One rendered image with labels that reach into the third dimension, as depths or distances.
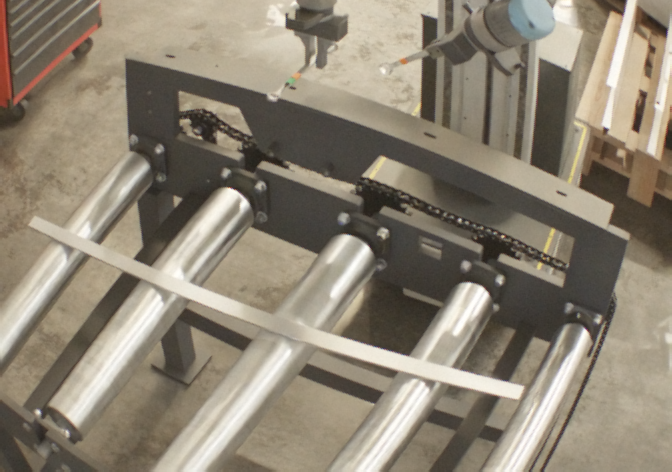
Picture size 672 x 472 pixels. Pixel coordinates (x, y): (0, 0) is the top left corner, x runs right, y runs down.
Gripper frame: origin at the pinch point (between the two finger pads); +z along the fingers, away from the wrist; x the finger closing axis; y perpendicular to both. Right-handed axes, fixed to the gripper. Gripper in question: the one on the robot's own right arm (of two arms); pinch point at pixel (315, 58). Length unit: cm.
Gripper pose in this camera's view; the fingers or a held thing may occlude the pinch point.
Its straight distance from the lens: 226.5
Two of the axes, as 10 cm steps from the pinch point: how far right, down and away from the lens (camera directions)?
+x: -8.8, -3.4, 3.4
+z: -0.1, 7.1, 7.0
